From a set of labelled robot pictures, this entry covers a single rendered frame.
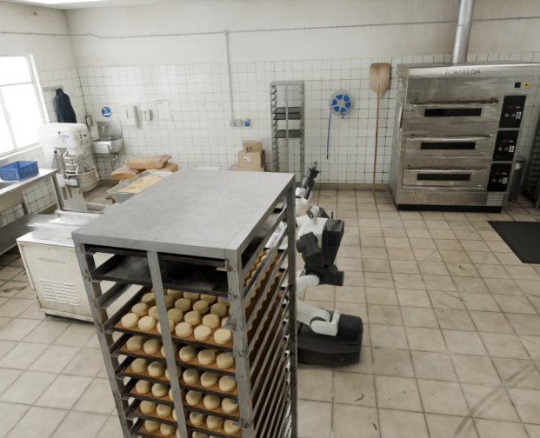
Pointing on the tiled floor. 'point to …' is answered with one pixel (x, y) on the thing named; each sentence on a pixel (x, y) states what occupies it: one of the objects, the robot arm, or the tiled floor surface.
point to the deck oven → (458, 133)
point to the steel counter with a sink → (9, 196)
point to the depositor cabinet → (63, 276)
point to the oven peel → (379, 82)
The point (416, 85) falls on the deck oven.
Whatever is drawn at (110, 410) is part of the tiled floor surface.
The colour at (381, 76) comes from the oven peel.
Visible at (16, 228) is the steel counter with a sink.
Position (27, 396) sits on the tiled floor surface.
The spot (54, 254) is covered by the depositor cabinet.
